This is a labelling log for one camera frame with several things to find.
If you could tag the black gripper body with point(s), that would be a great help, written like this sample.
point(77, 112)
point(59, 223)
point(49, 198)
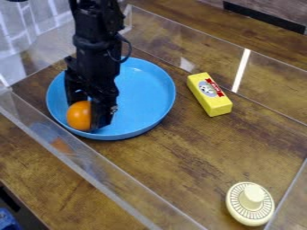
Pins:
point(95, 66)

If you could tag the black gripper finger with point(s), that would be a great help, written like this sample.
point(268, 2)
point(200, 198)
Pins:
point(103, 108)
point(75, 91)

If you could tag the cream round lid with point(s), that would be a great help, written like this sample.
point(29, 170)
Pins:
point(250, 203)

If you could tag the blue round tray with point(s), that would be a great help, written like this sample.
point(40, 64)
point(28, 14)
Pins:
point(144, 101)

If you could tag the clear acrylic enclosure wall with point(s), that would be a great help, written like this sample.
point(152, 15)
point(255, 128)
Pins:
point(163, 181)

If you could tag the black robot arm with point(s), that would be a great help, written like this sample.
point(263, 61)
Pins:
point(99, 20)

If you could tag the blue object at corner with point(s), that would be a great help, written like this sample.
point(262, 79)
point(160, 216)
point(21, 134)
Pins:
point(8, 222)

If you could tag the yellow butter box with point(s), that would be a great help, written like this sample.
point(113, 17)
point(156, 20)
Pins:
point(208, 94)

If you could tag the orange ball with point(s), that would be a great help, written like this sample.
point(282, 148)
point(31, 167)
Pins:
point(79, 115)

